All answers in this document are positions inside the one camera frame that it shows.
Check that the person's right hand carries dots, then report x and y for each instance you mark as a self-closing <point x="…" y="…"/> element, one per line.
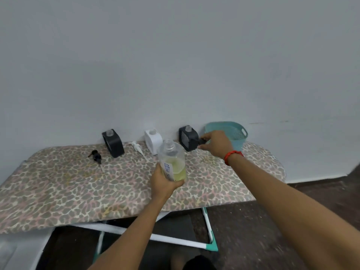
<point x="219" y="146"/>

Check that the person's left hand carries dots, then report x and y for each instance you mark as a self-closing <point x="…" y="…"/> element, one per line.
<point x="161" y="187"/>

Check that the person's left thumb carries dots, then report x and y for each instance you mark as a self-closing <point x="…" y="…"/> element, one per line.
<point x="179" y="183"/>

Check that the person's right thumb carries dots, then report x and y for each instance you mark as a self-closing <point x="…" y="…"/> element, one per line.
<point x="204" y="147"/>

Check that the black pump head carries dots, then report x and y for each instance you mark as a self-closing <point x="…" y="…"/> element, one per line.
<point x="96" y="156"/>
<point x="202" y="141"/>

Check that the clear bottle with yellow liquid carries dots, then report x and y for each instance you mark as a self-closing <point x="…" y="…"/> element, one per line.
<point x="172" y="160"/>

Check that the person's right forearm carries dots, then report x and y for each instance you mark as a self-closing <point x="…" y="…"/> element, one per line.
<point x="287" y="205"/>

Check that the person's left forearm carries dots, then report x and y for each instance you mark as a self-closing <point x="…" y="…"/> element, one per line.
<point x="132" y="236"/>

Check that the black square dispenser bottle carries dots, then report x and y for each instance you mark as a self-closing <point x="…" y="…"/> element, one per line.
<point x="113" y="143"/>
<point x="189" y="137"/>

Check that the teal plastic basket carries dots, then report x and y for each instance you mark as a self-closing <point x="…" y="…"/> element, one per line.
<point x="234" y="134"/>

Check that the white square dispenser bottle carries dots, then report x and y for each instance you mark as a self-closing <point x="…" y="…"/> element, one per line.
<point x="153" y="141"/>

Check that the white pump head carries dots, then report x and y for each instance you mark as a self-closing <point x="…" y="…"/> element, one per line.
<point x="138" y="149"/>

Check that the white and teal board legs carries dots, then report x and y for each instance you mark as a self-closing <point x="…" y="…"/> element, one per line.
<point x="168" y="239"/>

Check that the leopard-print ironing board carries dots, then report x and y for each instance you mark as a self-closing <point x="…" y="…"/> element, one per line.
<point x="84" y="188"/>

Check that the white plastic box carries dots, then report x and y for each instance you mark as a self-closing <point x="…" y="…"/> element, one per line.
<point x="19" y="250"/>

